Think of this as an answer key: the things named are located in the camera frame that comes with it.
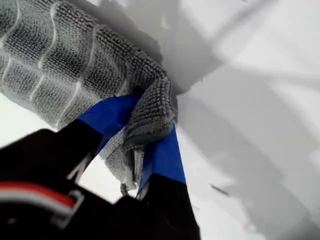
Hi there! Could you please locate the grey striped towel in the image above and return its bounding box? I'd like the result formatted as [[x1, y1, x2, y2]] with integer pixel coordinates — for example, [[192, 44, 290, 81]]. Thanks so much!
[[0, 0, 177, 196]]

